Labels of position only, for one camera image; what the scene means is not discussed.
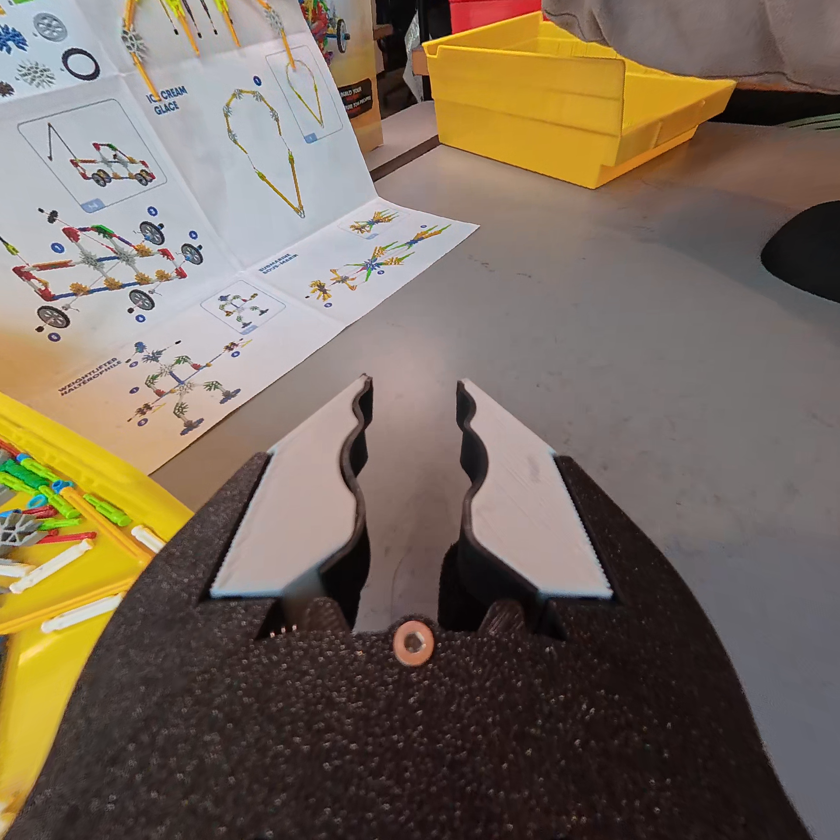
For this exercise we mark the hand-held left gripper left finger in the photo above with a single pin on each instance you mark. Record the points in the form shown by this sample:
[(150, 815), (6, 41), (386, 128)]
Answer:
[(282, 525)]

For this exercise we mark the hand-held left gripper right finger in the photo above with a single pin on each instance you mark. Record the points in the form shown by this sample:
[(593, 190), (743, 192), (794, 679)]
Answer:
[(538, 525)]

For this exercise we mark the yellow plastic bin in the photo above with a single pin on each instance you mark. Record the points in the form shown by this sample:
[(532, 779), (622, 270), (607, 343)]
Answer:
[(525, 124), (98, 459)]

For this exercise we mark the grey desk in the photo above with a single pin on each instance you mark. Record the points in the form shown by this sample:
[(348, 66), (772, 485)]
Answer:
[(590, 295)]

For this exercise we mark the pile of colourful construction pieces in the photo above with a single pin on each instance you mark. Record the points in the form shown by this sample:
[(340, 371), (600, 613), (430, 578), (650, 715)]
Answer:
[(39, 518)]

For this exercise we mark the white folded instruction sheet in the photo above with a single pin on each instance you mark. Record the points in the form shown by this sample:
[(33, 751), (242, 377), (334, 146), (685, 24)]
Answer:
[(216, 164)]

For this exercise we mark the construction toy set box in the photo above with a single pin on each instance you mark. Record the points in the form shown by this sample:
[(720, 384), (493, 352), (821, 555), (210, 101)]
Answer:
[(358, 98)]

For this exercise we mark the red plastic crate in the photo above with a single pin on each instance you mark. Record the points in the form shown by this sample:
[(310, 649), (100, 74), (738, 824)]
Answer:
[(492, 10)]

